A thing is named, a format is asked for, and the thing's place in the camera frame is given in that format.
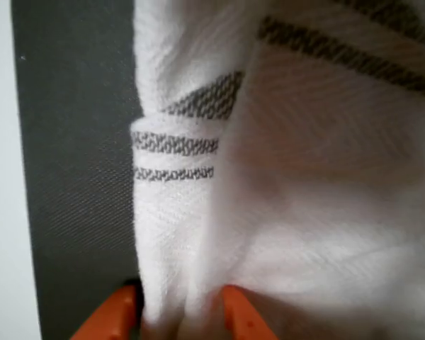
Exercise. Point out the white grey-striped towel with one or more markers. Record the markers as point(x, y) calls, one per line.
point(304, 195)

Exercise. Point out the dark desk mat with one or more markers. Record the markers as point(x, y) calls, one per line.
point(78, 159)

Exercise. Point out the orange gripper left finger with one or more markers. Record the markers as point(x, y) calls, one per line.
point(110, 318)

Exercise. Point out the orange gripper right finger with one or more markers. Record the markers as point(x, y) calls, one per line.
point(244, 318)

